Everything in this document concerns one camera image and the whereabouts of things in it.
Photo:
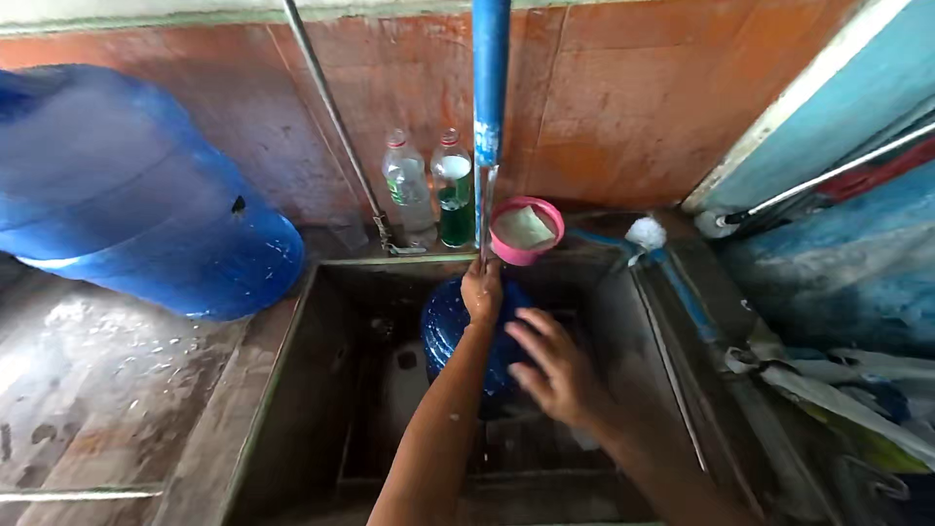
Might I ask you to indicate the person's right hand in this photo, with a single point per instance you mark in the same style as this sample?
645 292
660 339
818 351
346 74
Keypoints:
566 372

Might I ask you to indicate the person's left hand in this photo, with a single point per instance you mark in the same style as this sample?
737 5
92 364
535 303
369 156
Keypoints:
482 296

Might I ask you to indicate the person's left fingers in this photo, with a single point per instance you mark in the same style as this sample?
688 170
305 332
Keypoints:
480 268

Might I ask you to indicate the person's right thumb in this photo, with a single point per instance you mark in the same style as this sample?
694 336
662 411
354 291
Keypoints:
529 382

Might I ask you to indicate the person's right fingers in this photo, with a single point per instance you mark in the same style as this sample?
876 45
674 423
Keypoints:
537 334

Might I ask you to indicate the clear plastic tube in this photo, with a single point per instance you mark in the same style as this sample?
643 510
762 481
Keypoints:
488 219

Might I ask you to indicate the person's right forearm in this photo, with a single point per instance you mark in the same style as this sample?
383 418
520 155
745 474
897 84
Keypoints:
657 460

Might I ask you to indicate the person's left forearm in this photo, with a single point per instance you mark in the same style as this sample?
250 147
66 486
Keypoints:
440 438

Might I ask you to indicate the pink plastic bowl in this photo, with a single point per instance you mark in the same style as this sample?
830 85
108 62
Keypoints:
517 256

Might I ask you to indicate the thin blue pipe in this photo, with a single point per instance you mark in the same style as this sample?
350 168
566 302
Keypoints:
478 212

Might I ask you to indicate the pale square sponge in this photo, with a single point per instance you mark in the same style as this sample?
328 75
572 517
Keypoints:
522 228

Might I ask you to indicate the bottle with green liquid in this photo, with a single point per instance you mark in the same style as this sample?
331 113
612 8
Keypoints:
455 212

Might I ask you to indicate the round blue water container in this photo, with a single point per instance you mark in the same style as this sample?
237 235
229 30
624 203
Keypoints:
445 329

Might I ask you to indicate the clear bottle, green label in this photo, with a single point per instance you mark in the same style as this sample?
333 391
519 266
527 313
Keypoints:
410 193

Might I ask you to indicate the white mesh scrubber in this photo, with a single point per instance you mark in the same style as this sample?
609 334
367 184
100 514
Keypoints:
646 234

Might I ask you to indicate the thick blue pipe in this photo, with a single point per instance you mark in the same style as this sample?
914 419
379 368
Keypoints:
490 80

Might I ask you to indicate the dark stone sink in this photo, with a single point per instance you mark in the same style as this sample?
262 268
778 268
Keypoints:
307 409

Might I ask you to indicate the thin metal rod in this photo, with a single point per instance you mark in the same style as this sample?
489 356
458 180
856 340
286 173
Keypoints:
330 102

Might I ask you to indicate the white plastic bags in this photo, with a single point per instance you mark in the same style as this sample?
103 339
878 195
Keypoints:
811 387

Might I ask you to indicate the white metal pole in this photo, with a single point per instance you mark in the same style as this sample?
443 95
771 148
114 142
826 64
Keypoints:
825 174

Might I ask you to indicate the large blue plastic barrel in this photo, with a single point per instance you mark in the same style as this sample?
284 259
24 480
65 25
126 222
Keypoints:
146 197

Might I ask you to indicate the dark red cloth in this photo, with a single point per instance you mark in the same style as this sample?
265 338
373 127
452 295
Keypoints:
884 172

